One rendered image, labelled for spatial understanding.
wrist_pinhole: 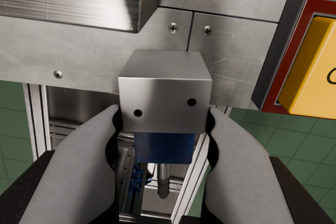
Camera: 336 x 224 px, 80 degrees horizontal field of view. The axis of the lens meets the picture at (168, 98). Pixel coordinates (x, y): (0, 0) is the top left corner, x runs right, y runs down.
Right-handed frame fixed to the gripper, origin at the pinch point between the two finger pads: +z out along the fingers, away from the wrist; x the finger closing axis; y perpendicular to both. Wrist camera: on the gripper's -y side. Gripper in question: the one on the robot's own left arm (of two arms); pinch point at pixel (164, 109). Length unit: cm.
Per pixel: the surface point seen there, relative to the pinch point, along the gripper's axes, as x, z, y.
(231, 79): 5.3, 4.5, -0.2
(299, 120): 75, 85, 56
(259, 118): 52, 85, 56
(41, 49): -9.6, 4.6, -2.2
